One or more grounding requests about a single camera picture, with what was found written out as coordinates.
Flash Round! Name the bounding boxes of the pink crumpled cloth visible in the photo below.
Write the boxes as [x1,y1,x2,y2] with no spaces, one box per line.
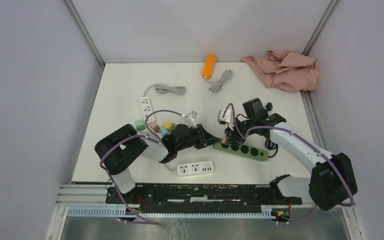
[241,49,321,93]

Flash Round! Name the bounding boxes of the small white power strip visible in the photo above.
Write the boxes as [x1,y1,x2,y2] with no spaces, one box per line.
[138,96,156,123]

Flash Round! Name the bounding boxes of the yellow plug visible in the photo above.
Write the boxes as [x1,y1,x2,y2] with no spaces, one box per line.
[163,120,176,132]

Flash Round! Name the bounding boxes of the teal plug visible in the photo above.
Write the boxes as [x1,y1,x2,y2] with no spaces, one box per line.
[161,127,170,136]

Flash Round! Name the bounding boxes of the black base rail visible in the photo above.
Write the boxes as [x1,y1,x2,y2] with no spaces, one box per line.
[105,183,303,214]

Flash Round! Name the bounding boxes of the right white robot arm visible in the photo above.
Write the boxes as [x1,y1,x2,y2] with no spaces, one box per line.
[218,98,358,211]

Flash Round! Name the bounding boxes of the grey cable of small strip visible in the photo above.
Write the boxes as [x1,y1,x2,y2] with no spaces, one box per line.
[143,83,188,99]

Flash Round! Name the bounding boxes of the pink plug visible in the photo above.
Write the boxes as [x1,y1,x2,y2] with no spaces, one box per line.
[220,138,229,146]

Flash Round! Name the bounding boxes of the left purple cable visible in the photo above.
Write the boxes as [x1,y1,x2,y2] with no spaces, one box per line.
[99,109,188,224]

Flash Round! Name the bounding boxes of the beige plug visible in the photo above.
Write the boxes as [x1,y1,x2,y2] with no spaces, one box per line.
[148,121,161,133]

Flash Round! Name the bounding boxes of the dark green power strip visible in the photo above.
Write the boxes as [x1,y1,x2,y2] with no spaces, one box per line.
[212,142,269,162]

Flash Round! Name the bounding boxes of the long white power strip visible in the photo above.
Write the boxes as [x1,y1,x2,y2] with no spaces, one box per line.
[176,160,215,177]

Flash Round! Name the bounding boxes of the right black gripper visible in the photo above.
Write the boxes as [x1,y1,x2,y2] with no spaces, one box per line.
[224,116,255,146]

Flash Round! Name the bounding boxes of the black power cable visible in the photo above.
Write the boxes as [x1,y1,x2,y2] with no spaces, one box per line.
[264,101,280,158]

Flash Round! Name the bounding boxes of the orange power strip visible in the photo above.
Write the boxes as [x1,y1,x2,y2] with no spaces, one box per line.
[201,54,217,80]

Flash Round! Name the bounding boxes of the grey cable of orange strip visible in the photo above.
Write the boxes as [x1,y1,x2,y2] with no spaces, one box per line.
[206,69,234,93]

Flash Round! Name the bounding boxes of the purple cable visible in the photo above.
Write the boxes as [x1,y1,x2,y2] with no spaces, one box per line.
[221,102,356,226]
[99,109,188,224]

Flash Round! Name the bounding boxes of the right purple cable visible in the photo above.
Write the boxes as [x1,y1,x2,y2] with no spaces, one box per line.
[221,102,356,226]

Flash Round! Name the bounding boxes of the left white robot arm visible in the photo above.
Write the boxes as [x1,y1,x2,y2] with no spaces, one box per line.
[94,124,221,204]

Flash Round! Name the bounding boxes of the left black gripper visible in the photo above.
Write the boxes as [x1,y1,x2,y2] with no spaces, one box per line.
[176,123,219,151]

